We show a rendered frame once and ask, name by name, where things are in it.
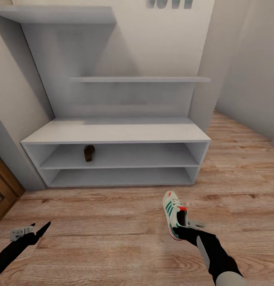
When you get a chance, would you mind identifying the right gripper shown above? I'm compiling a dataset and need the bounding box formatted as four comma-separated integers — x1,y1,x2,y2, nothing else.
173,226,197,244

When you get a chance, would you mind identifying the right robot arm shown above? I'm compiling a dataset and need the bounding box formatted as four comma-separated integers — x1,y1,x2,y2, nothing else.
173,218,249,286

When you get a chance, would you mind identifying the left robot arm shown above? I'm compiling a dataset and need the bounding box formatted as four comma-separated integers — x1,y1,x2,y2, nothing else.
0,221,51,274

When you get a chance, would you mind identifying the sandal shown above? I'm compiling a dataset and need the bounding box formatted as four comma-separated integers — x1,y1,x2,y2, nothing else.
84,145,95,162

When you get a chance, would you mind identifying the gym shoe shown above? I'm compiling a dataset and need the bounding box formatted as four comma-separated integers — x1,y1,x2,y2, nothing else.
163,191,189,241

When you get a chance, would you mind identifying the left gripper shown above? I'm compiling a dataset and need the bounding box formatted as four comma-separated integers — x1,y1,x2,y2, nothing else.
3,221,51,260

